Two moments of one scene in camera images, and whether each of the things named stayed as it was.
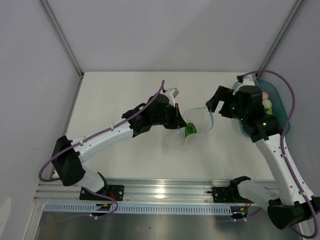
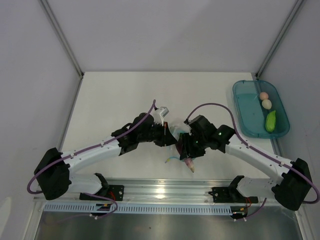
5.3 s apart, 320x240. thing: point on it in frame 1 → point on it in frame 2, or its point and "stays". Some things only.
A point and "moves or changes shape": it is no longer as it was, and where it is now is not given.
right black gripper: [221, 94] → [188, 151]
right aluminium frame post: [280, 36] stays
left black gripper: [177, 121] → [166, 137]
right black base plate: [222, 195] stays
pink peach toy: [264, 95] stays
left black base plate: [116, 191] stays
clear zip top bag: [201, 117] moves or changes shape
